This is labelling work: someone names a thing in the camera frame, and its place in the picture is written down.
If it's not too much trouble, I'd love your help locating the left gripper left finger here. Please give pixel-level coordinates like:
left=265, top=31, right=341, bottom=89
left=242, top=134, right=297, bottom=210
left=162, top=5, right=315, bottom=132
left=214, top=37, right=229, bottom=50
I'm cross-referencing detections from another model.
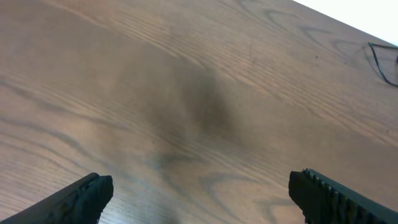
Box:
left=1, top=172, right=114, bottom=224

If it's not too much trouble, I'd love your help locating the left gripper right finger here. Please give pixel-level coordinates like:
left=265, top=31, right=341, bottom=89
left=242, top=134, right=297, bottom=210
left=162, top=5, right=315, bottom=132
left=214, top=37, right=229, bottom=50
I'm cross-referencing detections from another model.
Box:
left=289, top=169, right=397, bottom=224

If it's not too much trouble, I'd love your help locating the black USB cable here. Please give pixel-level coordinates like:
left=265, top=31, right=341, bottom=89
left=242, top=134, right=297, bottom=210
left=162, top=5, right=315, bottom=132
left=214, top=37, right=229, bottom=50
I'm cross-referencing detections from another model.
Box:
left=368, top=42, right=398, bottom=88

